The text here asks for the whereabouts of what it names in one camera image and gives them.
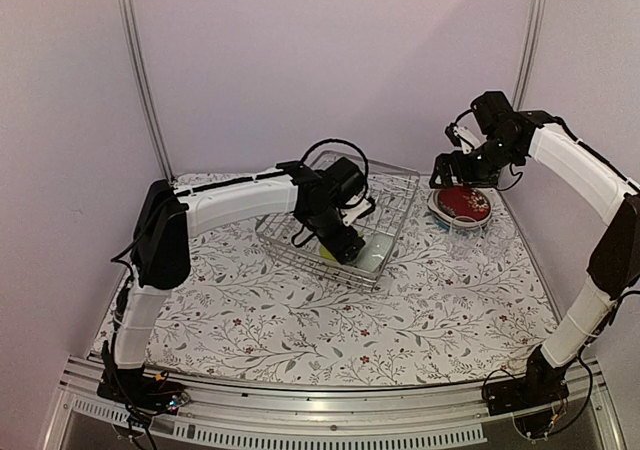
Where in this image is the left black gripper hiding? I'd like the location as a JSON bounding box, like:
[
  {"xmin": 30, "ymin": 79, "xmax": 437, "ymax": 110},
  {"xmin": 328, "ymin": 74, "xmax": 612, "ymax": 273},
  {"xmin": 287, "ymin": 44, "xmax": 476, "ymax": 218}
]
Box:
[{"xmin": 306, "ymin": 205, "xmax": 367, "ymax": 266}]

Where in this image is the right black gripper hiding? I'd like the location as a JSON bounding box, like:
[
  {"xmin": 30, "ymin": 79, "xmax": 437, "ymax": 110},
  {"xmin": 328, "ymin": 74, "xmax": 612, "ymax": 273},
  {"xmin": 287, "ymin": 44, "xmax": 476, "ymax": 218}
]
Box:
[{"xmin": 430, "ymin": 135, "xmax": 522, "ymax": 189}]

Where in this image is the yellow green bowl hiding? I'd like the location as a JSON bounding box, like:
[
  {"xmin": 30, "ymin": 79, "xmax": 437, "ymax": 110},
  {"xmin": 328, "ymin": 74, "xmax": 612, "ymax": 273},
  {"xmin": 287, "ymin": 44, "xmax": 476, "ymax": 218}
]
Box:
[{"xmin": 319, "ymin": 245, "xmax": 337, "ymax": 262}]

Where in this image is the white grey patterned bowl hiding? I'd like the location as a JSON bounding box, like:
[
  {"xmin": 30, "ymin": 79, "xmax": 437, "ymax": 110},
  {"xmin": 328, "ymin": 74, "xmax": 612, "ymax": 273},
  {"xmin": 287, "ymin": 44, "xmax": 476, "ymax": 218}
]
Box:
[{"xmin": 354, "ymin": 233, "xmax": 393, "ymax": 272}]

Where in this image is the white ribbed plate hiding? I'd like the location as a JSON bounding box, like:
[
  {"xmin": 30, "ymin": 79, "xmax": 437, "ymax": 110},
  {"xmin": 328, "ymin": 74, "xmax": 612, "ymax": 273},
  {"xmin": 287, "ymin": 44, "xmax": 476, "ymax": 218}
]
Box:
[{"xmin": 427, "ymin": 186, "xmax": 492, "ymax": 228}]

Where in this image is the dark red black plate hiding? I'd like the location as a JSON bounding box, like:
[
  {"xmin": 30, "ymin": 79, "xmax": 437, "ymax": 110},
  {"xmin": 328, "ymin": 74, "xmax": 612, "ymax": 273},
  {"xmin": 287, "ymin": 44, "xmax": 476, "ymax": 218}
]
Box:
[{"xmin": 434, "ymin": 186, "xmax": 492, "ymax": 221}]

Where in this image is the clear glass front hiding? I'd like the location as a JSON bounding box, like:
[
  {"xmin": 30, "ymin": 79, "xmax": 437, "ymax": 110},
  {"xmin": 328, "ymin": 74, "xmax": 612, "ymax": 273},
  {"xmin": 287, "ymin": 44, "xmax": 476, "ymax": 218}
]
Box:
[{"xmin": 448, "ymin": 216, "xmax": 483, "ymax": 260}]

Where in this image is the clear glass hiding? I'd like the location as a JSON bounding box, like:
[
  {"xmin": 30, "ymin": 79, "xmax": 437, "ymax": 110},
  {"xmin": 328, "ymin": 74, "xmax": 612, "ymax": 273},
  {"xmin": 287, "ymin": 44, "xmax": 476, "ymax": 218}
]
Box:
[
  {"xmin": 483, "ymin": 223, "xmax": 515, "ymax": 258},
  {"xmin": 448, "ymin": 216, "xmax": 483, "ymax": 260}
]

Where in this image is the pale green flower plate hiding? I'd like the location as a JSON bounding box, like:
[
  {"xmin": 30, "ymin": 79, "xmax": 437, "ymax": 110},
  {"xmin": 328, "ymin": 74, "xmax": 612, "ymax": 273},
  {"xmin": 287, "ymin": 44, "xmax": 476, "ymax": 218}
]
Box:
[{"xmin": 427, "ymin": 192, "xmax": 493, "ymax": 230}]

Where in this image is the blue polka dot plate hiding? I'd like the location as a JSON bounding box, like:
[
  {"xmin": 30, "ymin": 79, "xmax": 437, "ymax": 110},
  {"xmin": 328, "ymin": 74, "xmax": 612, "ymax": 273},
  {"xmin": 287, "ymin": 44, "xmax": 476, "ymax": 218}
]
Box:
[{"xmin": 431, "ymin": 210, "xmax": 492, "ymax": 232}]

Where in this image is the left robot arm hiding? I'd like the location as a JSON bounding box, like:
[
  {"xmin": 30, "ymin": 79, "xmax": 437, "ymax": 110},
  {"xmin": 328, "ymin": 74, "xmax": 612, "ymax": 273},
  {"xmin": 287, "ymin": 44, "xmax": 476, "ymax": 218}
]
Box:
[{"xmin": 103, "ymin": 157, "xmax": 375, "ymax": 404}]

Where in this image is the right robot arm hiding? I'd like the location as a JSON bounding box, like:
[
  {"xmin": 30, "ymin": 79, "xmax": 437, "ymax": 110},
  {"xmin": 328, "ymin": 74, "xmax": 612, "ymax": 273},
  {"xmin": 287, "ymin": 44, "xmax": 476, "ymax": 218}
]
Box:
[{"xmin": 429, "ymin": 90, "xmax": 639, "ymax": 406}]

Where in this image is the floral table mat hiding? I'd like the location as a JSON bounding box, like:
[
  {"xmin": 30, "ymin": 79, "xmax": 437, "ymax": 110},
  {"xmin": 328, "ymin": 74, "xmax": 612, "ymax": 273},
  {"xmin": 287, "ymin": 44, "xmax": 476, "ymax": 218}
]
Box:
[{"xmin": 92, "ymin": 171, "xmax": 567, "ymax": 387}]

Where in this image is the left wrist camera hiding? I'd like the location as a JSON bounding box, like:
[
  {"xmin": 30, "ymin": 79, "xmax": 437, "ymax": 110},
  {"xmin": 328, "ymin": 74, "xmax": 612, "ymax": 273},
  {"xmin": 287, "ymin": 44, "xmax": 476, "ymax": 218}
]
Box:
[{"xmin": 339, "ymin": 196, "xmax": 376, "ymax": 226}]

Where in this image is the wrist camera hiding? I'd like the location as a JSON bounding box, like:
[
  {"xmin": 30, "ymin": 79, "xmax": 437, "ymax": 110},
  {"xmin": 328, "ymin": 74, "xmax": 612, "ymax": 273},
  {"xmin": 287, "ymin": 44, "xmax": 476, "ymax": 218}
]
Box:
[
  {"xmin": 445, "ymin": 123, "xmax": 481, "ymax": 154},
  {"xmin": 339, "ymin": 196, "xmax": 376, "ymax": 226}
]

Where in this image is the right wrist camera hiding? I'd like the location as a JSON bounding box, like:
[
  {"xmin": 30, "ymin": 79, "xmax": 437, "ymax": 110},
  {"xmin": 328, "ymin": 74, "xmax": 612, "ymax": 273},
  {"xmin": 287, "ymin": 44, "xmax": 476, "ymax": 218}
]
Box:
[{"xmin": 445, "ymin": 123, "xmax": 481, "ymax": 154}]

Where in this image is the wire dish rack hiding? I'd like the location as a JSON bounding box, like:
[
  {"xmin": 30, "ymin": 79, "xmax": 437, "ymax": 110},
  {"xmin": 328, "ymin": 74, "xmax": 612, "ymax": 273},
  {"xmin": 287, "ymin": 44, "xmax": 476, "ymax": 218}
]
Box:
[{"xmin": 255, "ymin": 160, "xmax": 420, "ymax": 289}]

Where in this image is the right aluminium frame post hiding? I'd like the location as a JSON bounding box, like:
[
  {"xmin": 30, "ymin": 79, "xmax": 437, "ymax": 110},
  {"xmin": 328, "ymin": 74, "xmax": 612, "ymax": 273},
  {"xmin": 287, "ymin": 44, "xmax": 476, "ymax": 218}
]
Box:
[{"xmin": 512, "ymin": 0, "xmax": 546, "ymax": 109}]

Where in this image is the aluminium frame post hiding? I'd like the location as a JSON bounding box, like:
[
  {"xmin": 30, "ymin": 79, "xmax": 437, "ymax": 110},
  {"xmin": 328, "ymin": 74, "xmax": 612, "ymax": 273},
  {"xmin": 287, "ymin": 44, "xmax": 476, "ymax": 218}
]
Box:
[
  {"xmin": 512, "ymin": 0, "xmax": 546, "ymax": 109},
  {"xmin": 118, "ymin": 0, "xmax": 175, "ymax": 180}
]

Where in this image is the aluminium front rail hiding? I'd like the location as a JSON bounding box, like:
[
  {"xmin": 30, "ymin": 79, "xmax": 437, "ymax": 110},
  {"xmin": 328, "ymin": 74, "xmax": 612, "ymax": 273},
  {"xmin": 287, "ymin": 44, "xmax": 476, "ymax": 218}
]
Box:
[{"xmin": 38, "ymin": 357, "xmax": 631, "ymax": 449}]

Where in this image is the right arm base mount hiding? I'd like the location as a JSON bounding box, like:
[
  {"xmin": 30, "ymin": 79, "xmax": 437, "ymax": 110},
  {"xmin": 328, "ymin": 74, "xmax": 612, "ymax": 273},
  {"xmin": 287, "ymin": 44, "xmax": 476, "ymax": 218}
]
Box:
[{"xmin": 481, "ymin": 369, "xmax": 569, "ymax": 440}]

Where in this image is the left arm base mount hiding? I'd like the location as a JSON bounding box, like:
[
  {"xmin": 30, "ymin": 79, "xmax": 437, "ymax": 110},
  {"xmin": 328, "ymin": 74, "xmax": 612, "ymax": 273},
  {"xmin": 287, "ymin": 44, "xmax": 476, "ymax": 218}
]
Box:
[{"xmin": 97, "ymin": 367, "xmax": 191, "ymax": 416}]

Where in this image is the left aluminium frame post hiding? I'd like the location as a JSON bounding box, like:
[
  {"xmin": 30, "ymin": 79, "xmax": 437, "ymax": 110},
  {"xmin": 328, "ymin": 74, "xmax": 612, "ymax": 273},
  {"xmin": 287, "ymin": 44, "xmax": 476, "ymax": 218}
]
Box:
[{"xmin": 118, "ymin": 0, "xmax": 175, "ymax": 180}]

